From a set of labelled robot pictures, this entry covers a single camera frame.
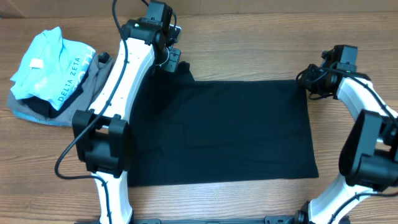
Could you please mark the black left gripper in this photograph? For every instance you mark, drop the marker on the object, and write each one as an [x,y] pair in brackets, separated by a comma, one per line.
[170,65]

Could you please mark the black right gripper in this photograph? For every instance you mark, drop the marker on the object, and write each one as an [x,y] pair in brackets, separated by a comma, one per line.
[308,78]

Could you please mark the black t-shirt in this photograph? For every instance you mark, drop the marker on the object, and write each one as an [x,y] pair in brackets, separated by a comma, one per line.
[193,132]

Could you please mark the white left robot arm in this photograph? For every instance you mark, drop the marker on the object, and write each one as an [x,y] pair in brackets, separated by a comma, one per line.
[103,137]

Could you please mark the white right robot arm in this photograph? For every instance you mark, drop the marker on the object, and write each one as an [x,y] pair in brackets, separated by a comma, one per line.
[368,160]

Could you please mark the folded grey shirt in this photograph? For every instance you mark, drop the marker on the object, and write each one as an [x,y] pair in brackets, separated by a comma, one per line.
[98,73]

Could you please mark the folded light blue shirt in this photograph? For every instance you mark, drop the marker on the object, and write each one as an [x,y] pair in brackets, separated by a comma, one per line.
[52,68]

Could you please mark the folded black shirt in stack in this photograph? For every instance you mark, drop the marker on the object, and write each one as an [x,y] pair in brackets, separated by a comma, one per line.
[46,109]

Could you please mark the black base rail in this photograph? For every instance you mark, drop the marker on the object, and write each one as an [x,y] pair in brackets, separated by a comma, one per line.
[284,219]

